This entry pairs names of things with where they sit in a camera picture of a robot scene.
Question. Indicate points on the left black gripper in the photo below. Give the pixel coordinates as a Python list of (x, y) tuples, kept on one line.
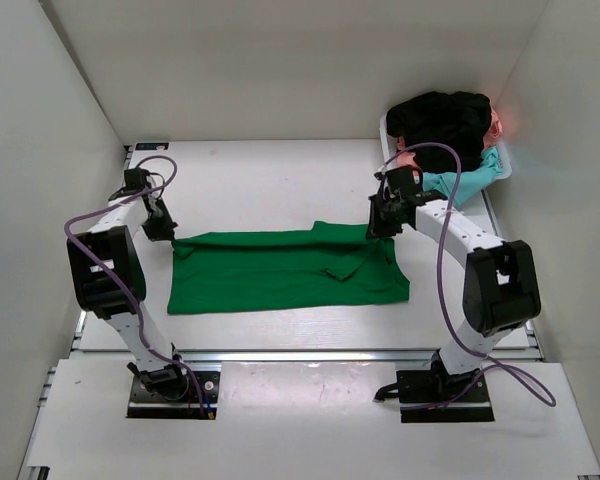
[(164, 232)]

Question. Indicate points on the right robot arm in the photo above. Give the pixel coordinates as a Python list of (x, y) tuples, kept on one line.
[(500, 290)]

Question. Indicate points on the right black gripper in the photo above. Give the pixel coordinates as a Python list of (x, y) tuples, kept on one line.
[(376, 230)]

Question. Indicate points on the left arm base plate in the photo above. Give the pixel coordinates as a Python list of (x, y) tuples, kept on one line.
[(169, 393)]

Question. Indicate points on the white plastic basket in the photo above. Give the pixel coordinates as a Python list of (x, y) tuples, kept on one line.
[(389, 149)]

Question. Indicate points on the black t shirt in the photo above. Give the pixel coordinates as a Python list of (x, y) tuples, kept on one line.
[(459, 120)]

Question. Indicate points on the aluminium table rail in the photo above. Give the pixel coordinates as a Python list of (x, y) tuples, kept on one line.
[(263, 356)]

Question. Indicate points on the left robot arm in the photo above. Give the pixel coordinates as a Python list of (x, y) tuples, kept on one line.
[(109, 281)]

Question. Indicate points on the pink t shirt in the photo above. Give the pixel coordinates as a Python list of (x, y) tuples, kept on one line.
[(490, 139)]

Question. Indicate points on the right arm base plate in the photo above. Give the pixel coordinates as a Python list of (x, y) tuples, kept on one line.
[(432, 395)]

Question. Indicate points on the green t shirt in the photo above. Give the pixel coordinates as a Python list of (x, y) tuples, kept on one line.
[(326, 265)]

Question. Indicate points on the teal t shirt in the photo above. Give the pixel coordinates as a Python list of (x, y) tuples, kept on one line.
[(470, 183)]

